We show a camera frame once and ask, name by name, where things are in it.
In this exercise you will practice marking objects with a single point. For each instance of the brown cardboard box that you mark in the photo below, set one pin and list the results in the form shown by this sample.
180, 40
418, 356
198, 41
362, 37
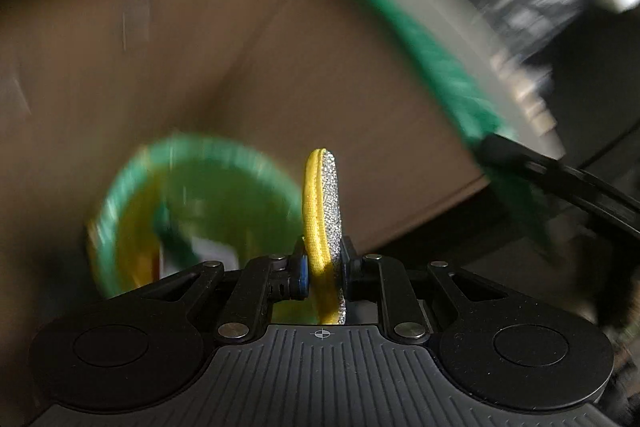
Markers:
150, 57

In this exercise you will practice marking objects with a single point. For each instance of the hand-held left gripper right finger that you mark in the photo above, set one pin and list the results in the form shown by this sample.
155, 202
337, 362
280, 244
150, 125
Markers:
348, 268

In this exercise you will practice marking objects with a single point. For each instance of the beige snack packet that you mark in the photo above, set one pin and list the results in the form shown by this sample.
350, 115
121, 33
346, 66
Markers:
530, 97

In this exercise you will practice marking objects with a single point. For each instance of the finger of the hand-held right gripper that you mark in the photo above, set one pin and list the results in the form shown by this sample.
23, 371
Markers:
575, 187

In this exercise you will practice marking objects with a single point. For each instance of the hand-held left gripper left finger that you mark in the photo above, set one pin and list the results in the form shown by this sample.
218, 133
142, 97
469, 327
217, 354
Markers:
302, 277

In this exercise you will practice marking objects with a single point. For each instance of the green snack packet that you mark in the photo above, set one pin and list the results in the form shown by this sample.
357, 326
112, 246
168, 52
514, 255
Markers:
435, 72

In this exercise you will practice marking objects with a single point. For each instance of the green round bin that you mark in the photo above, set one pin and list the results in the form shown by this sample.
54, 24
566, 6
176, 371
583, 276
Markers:
225, 207

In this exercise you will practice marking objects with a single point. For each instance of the yellow silver sponge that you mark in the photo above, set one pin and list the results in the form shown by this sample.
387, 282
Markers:
320, 207

